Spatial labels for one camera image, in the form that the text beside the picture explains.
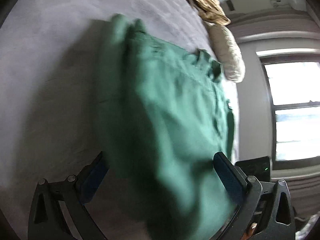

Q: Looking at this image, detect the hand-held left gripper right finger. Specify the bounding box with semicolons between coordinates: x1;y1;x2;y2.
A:
213;151;297;240

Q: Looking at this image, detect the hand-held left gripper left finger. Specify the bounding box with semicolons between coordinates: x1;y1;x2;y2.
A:
27;151;110;240

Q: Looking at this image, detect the green work jacket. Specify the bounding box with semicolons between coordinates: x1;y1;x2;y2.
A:
96;14;240;240

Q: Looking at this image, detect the window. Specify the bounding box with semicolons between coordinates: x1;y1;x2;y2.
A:
256;49;320;163

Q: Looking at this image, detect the white pillow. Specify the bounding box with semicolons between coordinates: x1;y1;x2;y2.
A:
204;21;246;83

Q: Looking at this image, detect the bed with lilac sheet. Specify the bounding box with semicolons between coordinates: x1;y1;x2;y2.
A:
0;0;240;240

